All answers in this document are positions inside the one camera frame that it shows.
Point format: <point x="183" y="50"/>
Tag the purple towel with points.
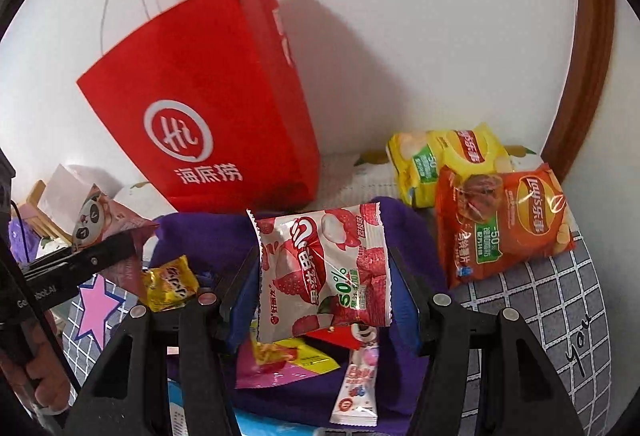
<point x="170" y="231"/>

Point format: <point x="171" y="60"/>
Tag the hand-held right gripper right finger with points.
<point x="407" y="301"/>

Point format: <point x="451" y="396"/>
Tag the red snack packet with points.
<point x="330" y="337"/>

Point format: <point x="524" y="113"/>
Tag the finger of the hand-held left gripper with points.
<point x="100" y="256"/>

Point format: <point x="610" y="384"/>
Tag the orange chip bag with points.
<point x="500" y="226"/>

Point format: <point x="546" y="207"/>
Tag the long pink stick packet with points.
<point x="355" y="386"/>

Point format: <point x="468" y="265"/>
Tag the panda print snack packet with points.
<point x="95" y="216"/>

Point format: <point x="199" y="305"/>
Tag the blue tissue pack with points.
<point x="272" y="428"/>

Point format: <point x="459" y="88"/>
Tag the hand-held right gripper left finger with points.
<point x="240" y="316"/>

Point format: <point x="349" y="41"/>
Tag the white plastic bag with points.
<point x="65" y="186"/>

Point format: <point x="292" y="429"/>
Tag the red white lychee packet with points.
<point x="320" y="266"/>

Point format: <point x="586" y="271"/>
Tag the yellow chip bag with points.
<point x="450" y="151"/>

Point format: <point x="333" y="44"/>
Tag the yellow pink fries packet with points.
<point x="280" y="356"/>

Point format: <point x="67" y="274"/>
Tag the small yellow snack packet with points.
<point x="167" y="283"/>

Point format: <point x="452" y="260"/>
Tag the grey checked bedsheet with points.
<point x="540" y="316"/>

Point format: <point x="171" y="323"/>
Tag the wooden furniture frame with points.
<point x="37" y="196"/>

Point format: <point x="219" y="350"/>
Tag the red paper bag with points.
<point x="210" y="81"/>

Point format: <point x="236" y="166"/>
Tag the brown wooden door frame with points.
<point x="585" y="66"/>

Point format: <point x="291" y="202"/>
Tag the person's left hand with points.
<point x="45" y="386"/>

